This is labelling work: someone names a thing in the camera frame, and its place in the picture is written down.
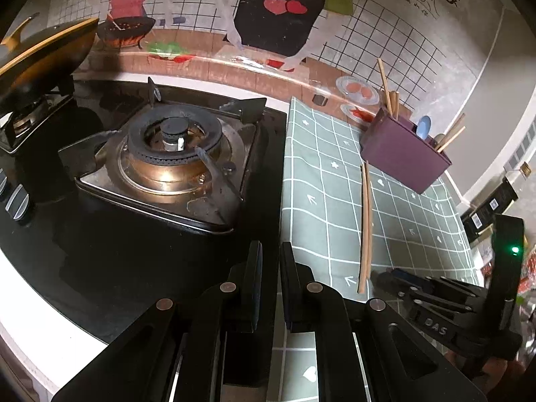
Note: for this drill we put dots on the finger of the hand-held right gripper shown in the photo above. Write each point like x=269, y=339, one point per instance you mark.
x=435, y=322
x=444, y=287

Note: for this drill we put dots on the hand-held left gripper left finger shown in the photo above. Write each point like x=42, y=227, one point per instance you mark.
x=253, y=284

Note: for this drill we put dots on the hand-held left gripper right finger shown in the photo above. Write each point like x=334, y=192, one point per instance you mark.
x=289, y=284

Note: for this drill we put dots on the wooden chopstick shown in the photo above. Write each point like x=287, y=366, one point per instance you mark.
x=396, y=104
x=452, y=137
x=392, y=104
x=385, y=88
x=365, y=226
x=455, y=124
x=370, y=226

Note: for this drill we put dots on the purple utensil holder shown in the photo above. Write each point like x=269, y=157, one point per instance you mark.
x=398, y=155

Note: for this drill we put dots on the wooden spoon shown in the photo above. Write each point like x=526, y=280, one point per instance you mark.
x=438, y=139

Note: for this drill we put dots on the blue spoon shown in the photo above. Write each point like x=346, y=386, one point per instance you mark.
x=423, y=126

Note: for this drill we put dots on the person's right hand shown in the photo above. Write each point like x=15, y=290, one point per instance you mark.
x=498, y=368

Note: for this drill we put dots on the red printed bag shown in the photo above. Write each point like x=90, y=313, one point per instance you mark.
x=528, y=272

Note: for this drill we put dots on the black box with label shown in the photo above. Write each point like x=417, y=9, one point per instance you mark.
x=477, y=222
x=504, y=192

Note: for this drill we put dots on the green checkered mat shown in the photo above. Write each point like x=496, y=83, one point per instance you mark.
x=326, y=184

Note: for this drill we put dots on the black glass gas stove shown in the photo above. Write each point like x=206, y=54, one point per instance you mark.
x=104, y=268

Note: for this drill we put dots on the gas burner with pan support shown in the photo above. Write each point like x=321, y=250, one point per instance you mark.
x=25, y=121
x=167, y=130

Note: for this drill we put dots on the stove knob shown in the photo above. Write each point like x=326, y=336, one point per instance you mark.
x=2, y=180
x=17, y=207

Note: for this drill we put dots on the black wok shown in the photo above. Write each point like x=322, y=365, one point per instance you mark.
x=42, y=71

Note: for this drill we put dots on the small grey wall socket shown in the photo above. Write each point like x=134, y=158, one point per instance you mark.
x=320, y=99

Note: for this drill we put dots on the wall poster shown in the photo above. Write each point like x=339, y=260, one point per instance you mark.
x=418, y=29

